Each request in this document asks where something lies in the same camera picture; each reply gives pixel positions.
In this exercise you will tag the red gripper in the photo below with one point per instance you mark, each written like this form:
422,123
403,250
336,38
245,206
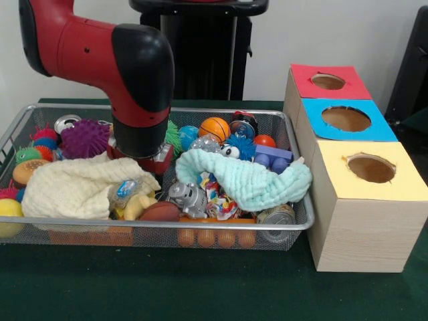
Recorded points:
157,164

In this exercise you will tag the orange toy basketball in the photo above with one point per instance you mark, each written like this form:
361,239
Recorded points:
215,129

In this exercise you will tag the cream knitted cloth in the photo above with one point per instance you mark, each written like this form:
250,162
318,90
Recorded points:
77,187

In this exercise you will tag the red soda can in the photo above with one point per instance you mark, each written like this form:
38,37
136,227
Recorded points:
242,127

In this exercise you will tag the mint knitted cloth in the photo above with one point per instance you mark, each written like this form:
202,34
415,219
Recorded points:
254,184

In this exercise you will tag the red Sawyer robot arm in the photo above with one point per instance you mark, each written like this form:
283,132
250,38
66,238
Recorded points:
83,50

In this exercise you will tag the wooden box with three holes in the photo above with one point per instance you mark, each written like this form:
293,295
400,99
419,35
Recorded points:
368,234

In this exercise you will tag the silver toy robot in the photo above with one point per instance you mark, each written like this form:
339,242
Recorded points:
189,199

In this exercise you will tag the purple spiky ball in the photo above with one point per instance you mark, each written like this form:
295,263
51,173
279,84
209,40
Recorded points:
85,138

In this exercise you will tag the blue spiky ball with eyes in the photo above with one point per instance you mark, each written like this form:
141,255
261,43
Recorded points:
240,145

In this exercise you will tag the purple toy block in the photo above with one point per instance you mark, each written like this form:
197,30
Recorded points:
272,157

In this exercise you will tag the toy burger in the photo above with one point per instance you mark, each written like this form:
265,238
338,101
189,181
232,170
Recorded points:
28,170

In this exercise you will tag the dark green side table cloth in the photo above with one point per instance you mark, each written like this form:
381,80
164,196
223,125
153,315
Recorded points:
418,119

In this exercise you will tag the black chair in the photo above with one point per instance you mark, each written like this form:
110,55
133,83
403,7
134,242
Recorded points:
414,67

